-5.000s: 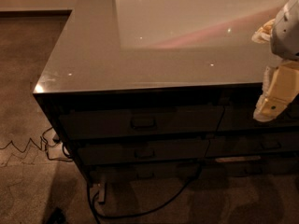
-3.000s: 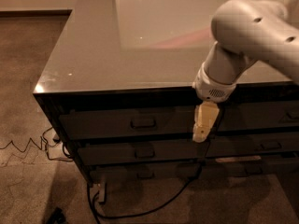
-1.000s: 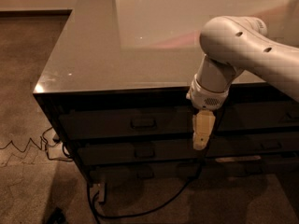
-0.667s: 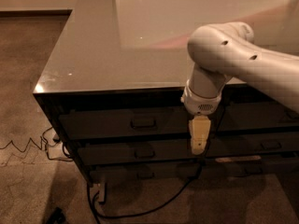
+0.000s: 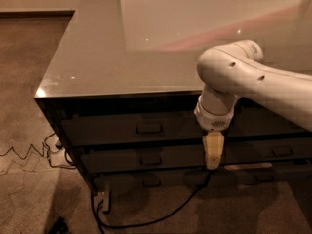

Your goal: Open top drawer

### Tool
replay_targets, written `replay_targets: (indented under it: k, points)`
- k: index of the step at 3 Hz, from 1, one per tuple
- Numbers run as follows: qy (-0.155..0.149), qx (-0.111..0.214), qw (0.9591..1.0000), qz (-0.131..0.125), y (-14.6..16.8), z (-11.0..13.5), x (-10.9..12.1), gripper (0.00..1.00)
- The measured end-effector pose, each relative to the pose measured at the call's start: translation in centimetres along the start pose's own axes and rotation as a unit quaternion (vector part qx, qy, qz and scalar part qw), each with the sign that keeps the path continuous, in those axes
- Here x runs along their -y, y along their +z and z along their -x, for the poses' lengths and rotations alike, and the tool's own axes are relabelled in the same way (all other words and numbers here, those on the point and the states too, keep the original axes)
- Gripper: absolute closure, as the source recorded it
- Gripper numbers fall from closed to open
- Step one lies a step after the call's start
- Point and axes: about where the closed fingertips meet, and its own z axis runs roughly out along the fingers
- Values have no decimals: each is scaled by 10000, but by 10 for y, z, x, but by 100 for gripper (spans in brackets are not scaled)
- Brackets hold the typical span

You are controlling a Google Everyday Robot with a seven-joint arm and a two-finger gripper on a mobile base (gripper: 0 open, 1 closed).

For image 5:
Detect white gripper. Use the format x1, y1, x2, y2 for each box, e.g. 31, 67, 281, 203
194, 103, 234, 170

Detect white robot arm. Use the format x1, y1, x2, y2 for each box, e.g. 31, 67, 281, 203
194, 40, 312, 170

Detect thin black zigzag cable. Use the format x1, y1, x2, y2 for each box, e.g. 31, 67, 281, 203
0, 132, 77, 170

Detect black object on floor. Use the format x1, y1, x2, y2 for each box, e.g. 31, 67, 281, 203
48, 217, 70, 234

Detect thick black cable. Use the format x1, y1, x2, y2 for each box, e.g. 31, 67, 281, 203
90, 169, 213, 234

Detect white power strip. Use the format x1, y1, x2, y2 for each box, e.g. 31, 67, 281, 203
101, 190, 111, 214

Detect dark cabinet with glossy top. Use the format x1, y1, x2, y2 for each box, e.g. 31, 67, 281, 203
35, 0, 311, 192

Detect drawer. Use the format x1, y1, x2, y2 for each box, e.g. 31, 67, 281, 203
228, 98, 310, 137
94, 168, 209, 191
221, 137, 312, 165
61, 111, 202, 146
208, 163, 312, 187
81, 144, 206, 173

